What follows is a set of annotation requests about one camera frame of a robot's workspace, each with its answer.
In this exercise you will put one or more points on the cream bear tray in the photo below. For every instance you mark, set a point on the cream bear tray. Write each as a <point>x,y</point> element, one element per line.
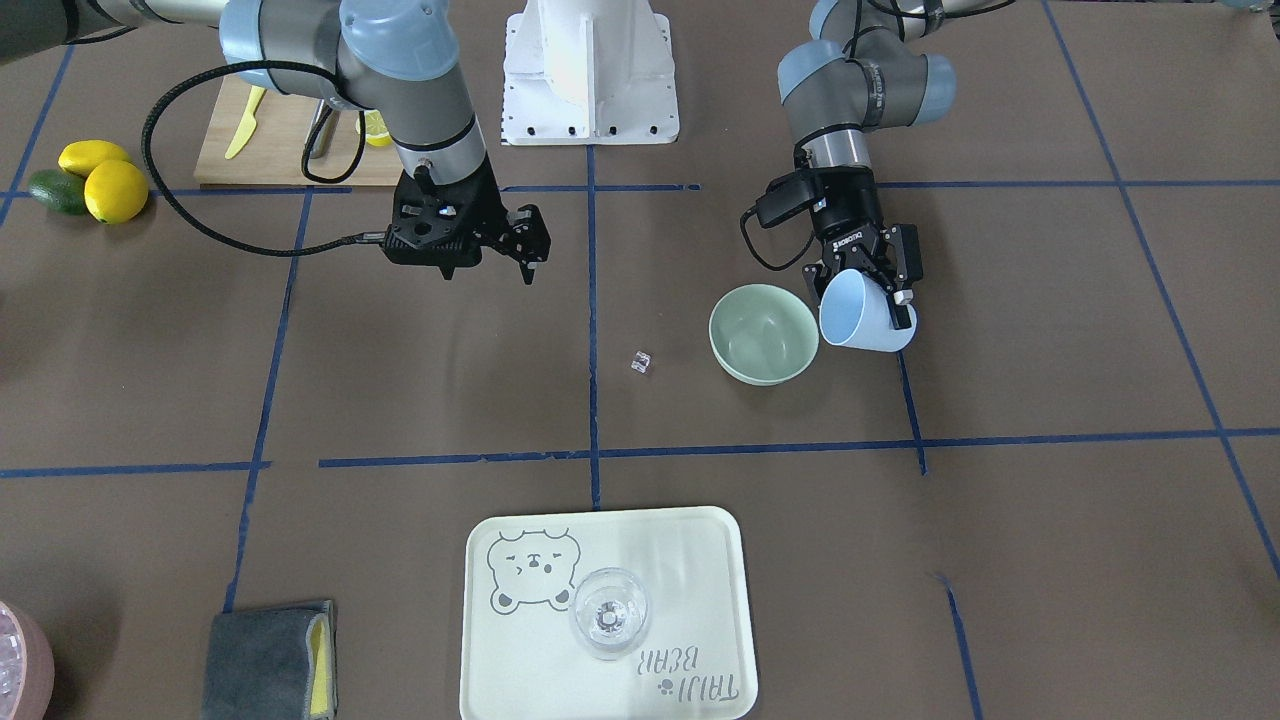
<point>521,660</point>

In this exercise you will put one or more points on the yellow lemon round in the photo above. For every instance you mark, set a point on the yellow lemon round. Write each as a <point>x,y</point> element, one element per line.
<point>115,192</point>

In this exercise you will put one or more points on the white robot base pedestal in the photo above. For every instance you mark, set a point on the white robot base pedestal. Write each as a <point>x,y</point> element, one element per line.
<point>579,73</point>

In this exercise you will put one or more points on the grey yellow folded cloth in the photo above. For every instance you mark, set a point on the grey yellow folded cloth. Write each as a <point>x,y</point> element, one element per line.
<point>274,663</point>

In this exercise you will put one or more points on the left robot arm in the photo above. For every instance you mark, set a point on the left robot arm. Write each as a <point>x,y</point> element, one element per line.
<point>855,75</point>

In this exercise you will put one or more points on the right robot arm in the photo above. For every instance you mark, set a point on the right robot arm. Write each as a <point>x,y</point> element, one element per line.
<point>400,58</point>

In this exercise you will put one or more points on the yellow lemon upper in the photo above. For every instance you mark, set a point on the yellow lemon upper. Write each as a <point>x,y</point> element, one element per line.
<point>80,158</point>

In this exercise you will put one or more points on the light blue cup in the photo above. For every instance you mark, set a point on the light blue cup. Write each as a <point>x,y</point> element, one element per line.
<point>854,312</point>

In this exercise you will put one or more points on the yellow plastic knife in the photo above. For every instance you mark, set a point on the yellow plastic knife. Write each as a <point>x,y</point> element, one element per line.
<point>247,123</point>

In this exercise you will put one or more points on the wooden cutting board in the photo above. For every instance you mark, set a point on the wooden cutting board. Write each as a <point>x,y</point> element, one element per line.
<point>272,156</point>

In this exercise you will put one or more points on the green avocado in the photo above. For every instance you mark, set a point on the green avocado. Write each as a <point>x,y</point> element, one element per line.
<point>59,190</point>

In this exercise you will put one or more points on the pale green bowl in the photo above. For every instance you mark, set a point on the pale green bowl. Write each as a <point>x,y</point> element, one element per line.
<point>762,335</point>

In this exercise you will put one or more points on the loose ice cube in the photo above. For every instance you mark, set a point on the loose ice cube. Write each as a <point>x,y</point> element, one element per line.
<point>641,362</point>

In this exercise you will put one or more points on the lemon half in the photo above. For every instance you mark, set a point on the lemon half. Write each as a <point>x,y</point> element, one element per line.
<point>376,133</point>

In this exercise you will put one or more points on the pink bowl of ice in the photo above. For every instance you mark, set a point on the pink bowl of ice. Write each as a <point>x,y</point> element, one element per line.
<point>27,666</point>

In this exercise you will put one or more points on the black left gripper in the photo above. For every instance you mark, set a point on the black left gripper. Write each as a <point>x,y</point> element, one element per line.
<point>848,206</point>

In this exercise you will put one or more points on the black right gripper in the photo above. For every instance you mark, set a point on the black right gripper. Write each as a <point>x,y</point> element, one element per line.
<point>491,213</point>

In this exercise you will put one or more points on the clear wine glass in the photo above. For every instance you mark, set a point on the clear wine glass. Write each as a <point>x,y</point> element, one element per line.
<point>610,613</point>

